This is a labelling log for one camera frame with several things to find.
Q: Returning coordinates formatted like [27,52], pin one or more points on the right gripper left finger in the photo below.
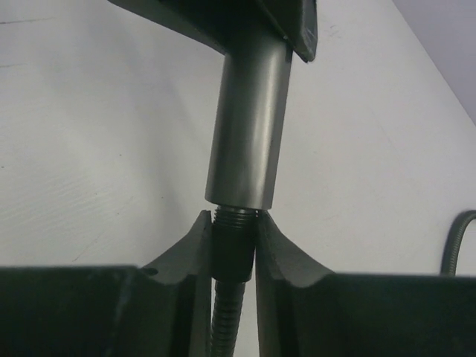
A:
[161,309]

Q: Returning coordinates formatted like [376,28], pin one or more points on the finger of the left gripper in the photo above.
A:
[296,21]

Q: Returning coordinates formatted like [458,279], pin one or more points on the grey shower head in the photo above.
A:
[252,97]

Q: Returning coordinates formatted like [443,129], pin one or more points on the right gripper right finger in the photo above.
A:
[306,309]

